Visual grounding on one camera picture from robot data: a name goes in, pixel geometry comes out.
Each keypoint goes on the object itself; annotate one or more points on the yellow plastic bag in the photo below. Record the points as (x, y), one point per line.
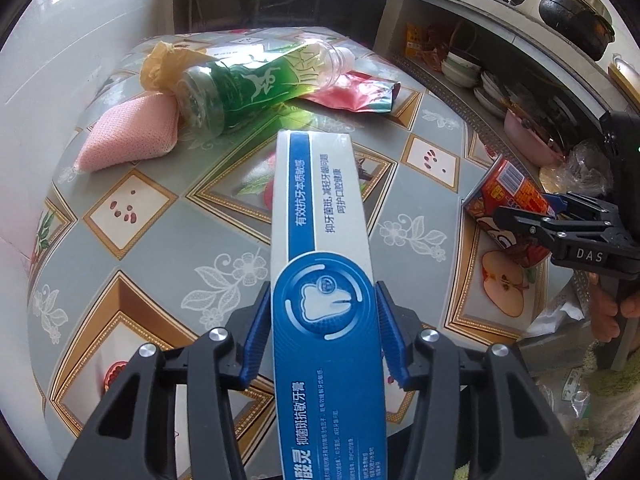
(157, 70)

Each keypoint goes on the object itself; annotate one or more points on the black cooking pot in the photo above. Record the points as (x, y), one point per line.
(580, 25)

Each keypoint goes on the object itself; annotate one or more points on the green shaggy rug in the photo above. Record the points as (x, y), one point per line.
(632, 382)

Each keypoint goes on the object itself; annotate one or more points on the person's right hand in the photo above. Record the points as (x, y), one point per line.
(605, 315)

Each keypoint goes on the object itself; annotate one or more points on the red green foil packet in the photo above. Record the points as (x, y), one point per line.
(355, 92)

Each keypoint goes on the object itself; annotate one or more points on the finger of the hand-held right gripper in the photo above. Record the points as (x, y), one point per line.
(525, 227)
(555, 204)

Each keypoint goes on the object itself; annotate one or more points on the pink mesh pouch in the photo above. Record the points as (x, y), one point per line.
(130, 132)

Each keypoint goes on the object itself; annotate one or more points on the red drink can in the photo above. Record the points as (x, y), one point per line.
(510, 195)

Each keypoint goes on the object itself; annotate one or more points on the clear bag yellow contents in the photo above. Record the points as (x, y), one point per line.
(575, 170)

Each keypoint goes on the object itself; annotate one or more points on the blue white toothpaste box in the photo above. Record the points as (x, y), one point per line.
(325, 260)

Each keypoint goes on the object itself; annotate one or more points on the wooden cutting board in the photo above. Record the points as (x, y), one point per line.
(627, 77)

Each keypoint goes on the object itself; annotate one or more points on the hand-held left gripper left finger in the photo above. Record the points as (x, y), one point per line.
(255, 340)

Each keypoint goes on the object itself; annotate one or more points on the stack of white bowls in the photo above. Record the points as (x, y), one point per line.
(460, 70)

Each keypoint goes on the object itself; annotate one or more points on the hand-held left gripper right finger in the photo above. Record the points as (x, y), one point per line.
(395, 345)

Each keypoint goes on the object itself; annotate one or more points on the green label plastic bottle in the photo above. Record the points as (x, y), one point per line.
(240, 90)

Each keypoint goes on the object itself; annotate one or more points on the orange snack packets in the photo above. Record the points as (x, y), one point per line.
(417, 42)

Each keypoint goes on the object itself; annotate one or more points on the pink plastic basket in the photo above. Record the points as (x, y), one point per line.
(525, 140)

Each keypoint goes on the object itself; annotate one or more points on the stack of plates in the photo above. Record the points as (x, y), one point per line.
(492, 95)

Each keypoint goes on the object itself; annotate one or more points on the fruit print tablecloth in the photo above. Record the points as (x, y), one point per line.
(200, 240)

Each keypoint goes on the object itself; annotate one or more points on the concrete kitchen counter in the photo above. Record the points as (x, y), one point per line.
(450, 7)

